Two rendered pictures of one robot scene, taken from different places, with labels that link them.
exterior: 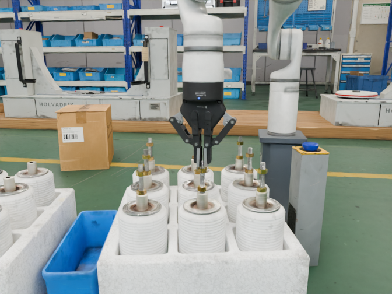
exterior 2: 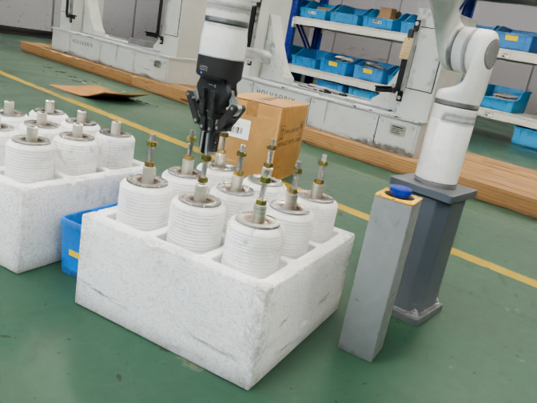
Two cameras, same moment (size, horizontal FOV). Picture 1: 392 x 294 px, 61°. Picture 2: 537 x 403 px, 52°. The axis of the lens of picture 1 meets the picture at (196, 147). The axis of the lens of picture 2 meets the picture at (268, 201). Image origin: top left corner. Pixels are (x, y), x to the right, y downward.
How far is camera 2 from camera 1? 0.58 m
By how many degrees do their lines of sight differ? 28
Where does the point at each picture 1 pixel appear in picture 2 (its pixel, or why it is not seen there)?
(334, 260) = (403, 369)
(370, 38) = not seen: outside the picture
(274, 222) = (249, 239)
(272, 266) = (227, 285)
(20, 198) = (77, 145)
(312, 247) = (367, 332)
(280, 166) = not seen: hidden behind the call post
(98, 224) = not seen: hidden behind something
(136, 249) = (122, 217)
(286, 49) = (458, 57)
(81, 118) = (252, 109)
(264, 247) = (235, 265)
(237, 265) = (194, 267)
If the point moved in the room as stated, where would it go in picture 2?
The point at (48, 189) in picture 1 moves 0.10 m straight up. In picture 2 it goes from (121, 153) to (125, 112)
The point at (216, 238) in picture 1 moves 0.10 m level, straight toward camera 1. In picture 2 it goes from (193, 235) to (149, 247)
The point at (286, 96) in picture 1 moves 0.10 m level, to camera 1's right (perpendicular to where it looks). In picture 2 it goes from (443, 126) to (491, 138)
